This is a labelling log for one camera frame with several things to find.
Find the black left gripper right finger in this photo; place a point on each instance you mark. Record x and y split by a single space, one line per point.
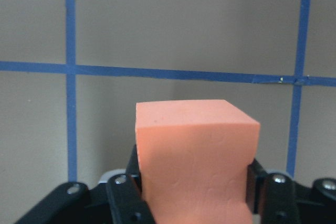
271 195

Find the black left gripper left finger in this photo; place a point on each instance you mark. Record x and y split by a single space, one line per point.
124 192

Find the orange foam cube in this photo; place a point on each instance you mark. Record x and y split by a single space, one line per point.
193 157

